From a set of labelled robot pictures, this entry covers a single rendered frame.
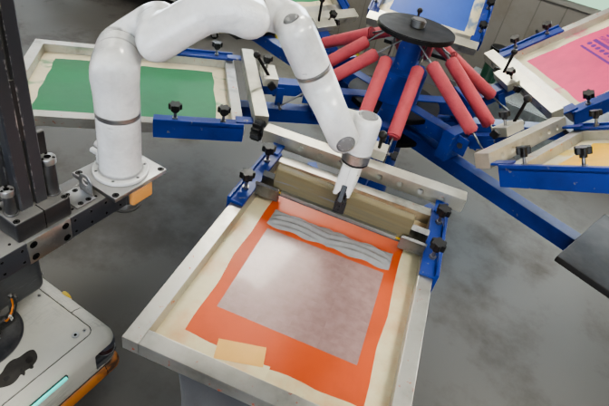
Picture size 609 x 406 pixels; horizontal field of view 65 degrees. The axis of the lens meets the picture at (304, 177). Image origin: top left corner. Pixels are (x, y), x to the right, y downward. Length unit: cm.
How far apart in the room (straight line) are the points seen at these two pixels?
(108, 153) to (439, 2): 211
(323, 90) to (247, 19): 24
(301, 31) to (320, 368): 71
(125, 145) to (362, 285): 67
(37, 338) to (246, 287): 99
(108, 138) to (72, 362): 101
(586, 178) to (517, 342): 145
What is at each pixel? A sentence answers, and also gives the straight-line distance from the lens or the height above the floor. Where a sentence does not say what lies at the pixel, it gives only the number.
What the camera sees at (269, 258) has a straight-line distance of 127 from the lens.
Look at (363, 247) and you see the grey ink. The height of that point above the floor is 96.
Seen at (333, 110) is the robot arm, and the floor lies 137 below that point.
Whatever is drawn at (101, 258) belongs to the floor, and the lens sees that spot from 258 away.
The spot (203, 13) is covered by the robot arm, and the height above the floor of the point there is 155.
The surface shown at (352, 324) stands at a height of 96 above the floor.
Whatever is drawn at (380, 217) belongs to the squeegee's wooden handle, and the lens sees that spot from 134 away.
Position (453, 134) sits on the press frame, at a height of 105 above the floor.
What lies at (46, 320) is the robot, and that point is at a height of 28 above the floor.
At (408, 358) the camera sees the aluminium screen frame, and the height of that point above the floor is 99.
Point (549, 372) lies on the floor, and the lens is 274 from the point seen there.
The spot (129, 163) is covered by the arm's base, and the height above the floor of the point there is 119.
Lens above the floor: 187
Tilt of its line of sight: 36 degrees down
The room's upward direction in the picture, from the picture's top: 13 degrees clockwise
